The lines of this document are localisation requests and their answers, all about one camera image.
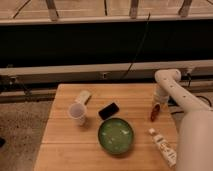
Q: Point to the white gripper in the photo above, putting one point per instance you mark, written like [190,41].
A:
[158,103]

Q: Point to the red pepper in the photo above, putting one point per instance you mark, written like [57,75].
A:
[154,113]

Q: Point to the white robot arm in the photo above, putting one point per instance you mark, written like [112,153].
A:
[195,139]

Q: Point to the white ceramic cup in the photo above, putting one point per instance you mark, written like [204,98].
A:
[77,112]

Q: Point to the black smartphone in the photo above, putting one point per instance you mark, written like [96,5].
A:
[108,111]

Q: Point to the clear labelled bottle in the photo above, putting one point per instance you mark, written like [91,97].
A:
[168,153]

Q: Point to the green bowl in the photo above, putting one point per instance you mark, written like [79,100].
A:
[115,136]

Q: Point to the wooden table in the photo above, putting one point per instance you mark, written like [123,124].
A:
[68,147]

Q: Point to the small white sponge block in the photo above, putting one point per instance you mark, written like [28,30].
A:
[83,97]

